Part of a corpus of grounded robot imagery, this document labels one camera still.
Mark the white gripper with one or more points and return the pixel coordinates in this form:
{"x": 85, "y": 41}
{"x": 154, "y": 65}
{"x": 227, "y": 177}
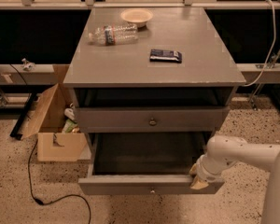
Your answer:
{"x": 202, "y": 172}

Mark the grey drawer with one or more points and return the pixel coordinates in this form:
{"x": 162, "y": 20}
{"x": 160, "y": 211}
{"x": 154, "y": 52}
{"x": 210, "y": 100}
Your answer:
{"x": 144, "y": 164}
{"x": 151, "y": 119}

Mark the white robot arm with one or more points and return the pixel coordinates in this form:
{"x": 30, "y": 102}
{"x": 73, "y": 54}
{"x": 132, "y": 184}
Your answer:
{"x": 222, "y": 152}

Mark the grey top drawer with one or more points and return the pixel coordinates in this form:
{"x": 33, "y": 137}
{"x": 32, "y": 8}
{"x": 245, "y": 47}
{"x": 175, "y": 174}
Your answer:
{"x": 151, "y": 119}

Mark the grey drawer cabinet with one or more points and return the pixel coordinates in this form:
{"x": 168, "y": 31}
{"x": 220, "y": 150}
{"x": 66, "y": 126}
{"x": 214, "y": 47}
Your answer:
{"x": 124, "y": 76}

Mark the open cardboard box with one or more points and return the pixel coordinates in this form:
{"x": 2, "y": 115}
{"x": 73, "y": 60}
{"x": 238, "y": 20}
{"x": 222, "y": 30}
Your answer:
{"x": 47, "y": 122}

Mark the dark blue snack packet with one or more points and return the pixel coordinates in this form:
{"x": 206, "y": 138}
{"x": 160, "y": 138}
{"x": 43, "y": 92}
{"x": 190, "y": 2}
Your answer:
{"x": 161, "y": 55}

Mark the green packet in box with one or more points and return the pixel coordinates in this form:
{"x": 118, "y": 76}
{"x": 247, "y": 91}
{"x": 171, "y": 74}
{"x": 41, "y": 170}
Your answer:
{"x": 69, "y": 126}

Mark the white bottle in box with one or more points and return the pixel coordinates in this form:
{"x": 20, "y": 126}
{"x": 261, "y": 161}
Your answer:
{"x": 69, "y": 112}

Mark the clear plastic water bottle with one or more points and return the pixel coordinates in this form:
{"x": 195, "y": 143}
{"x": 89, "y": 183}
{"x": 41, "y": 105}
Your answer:
{"x": 111, "y": 35}

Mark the beige bowl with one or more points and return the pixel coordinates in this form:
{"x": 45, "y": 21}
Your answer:
{"x": 139, "y": 16}

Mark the small clear object on ledge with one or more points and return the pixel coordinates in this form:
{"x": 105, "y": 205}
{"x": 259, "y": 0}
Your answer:
{"x": 27, "y": 66}

